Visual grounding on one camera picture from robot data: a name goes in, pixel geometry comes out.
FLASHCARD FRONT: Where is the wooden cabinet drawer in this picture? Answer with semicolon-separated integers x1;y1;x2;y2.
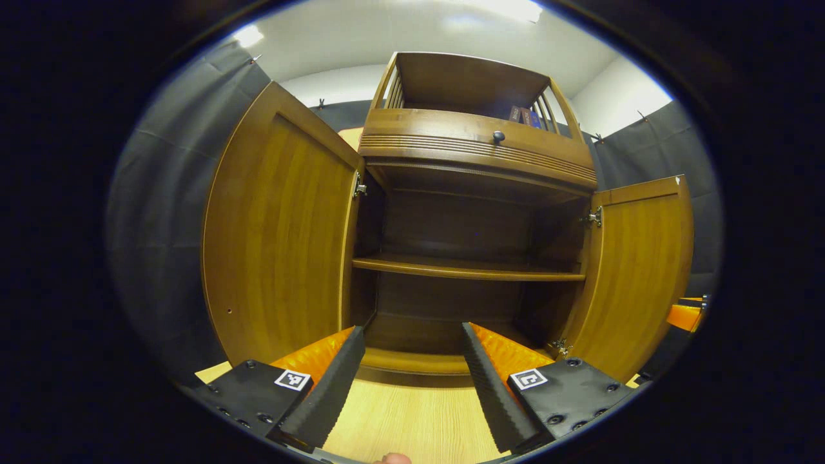
358;108;598;191

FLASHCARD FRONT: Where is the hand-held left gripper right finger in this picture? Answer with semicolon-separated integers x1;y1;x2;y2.
461;322;639;455

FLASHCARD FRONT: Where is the ceiling light panel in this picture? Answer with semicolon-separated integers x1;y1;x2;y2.
233;24;265;49

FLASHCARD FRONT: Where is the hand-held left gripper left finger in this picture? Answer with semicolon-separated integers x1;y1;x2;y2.
193;325;366;452

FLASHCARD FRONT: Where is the wooden double-door shoe cabinet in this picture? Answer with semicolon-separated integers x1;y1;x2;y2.
351;52;600;387

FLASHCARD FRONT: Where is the wooden shoe cabinet door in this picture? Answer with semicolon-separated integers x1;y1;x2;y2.
201;81;365;367
556;174;695;384

